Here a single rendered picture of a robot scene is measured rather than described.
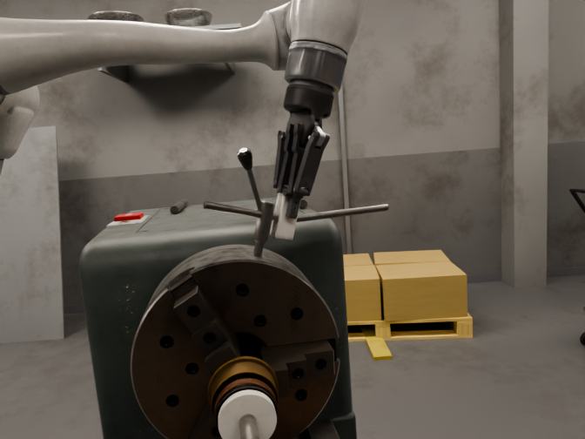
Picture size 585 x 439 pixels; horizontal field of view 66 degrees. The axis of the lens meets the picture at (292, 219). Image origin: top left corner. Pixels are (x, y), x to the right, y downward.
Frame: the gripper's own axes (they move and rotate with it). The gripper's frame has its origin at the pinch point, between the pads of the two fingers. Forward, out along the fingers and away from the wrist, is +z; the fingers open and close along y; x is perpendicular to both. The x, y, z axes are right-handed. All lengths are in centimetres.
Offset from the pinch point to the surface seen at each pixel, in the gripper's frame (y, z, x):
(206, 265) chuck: -1.8, 8.5, 12.0
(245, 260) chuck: -3.6, 6.9, 6.8
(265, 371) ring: -14.3, 18.8, 5.8
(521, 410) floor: 66, 87, -192
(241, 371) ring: -14.8, 18.4, 9.5
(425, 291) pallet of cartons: 161, 54, -207
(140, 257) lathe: 16.7, 12.7, 17.7
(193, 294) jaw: -5.6, 11.8, 14.3
